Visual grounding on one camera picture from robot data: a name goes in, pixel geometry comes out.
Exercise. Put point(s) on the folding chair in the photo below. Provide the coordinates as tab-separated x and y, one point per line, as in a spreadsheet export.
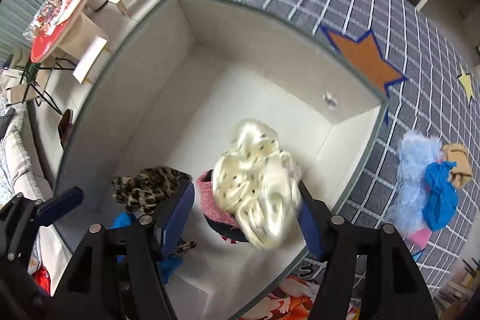
22	89

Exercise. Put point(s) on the cartoon printed mat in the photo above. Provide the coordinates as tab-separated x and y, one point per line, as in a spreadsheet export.
288	299

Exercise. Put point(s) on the round red table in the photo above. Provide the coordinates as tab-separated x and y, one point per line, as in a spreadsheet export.
48	39

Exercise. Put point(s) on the light blue fluffy scarf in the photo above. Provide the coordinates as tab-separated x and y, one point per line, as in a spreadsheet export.
410	173

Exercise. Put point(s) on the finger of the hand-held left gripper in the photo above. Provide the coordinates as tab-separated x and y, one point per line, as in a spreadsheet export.
62	203

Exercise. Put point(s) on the pink and black fuzzy hat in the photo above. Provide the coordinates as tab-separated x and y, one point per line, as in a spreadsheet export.
210	200

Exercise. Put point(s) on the tan cloth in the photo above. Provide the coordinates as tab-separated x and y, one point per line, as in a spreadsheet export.
459	158

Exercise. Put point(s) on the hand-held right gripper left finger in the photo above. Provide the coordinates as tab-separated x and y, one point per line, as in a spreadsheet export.
178	218

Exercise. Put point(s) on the blue cloth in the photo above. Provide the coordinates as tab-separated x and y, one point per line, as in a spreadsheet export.
438	192
122	220

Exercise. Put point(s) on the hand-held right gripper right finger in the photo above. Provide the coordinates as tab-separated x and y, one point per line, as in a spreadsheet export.
311	230

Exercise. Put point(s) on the dark red slipper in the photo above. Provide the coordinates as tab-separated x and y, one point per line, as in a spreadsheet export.
65	125

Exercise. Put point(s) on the leopard print scarf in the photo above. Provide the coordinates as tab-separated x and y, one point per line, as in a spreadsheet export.
146	187

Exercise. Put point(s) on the grey checked mat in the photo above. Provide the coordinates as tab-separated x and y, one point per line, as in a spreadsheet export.
375	5

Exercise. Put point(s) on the beige sofa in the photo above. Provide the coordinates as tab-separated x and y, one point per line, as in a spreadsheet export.
18	162

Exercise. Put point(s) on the grey storage box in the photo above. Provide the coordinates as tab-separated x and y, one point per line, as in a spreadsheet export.
240	87

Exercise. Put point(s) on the cream dotted scarf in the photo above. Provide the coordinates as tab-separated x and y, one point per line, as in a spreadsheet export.
258	173

